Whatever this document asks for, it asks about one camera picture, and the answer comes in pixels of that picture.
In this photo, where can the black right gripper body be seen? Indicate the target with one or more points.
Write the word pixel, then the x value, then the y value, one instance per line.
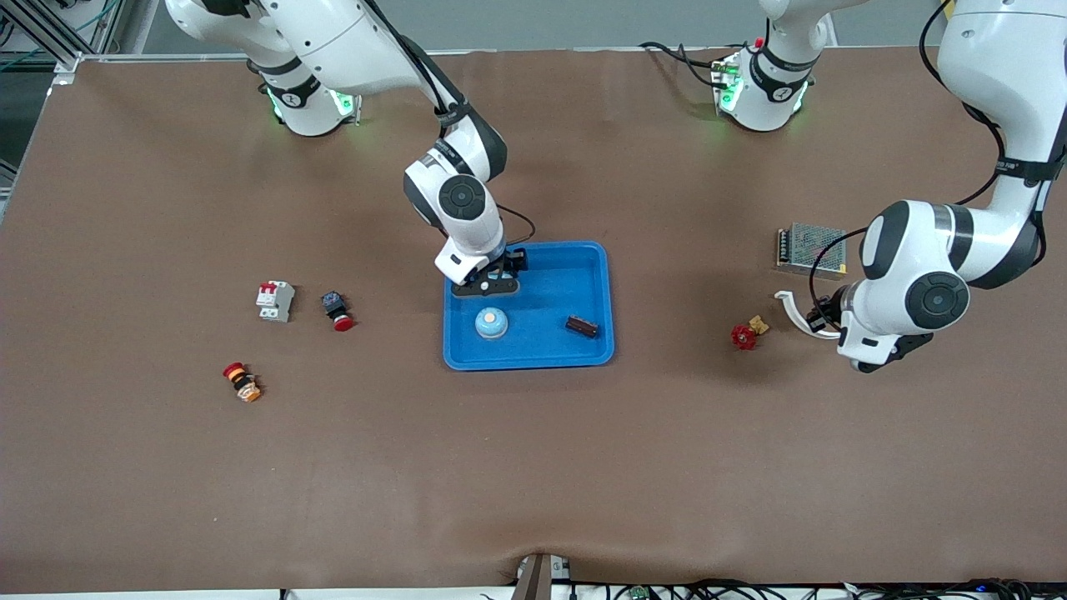
pixel 512 262

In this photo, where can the dark brown capacitor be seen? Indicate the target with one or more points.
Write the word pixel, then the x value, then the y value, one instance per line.
pixel 582 327

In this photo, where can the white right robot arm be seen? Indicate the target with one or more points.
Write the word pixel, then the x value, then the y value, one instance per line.
pixel 333 42

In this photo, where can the white curved pipe clamp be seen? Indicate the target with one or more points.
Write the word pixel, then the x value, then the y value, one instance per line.
pixel 788 304

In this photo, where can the metal mesh power supply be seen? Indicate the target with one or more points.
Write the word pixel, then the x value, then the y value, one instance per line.
pixel 804 246

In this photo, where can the blue plastic tray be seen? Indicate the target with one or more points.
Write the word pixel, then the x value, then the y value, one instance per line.
pixel 550 333

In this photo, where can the white red circuit breaker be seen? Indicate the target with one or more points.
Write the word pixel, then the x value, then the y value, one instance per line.
pixel 276 302

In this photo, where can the red yellow emergency stop button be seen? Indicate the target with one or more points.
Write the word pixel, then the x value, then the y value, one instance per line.
pixel 242 382

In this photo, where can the red push button switch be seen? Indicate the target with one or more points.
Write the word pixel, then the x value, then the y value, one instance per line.
pixel 337 310

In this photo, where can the aluminium table edge rail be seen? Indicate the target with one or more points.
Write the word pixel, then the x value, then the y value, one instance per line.
pixel 583 52

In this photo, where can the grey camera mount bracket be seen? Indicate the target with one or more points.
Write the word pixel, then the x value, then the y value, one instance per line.
pixel 538 579

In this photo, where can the aluminium frame profile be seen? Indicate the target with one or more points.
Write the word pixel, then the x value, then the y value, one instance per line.
pixel 67 65

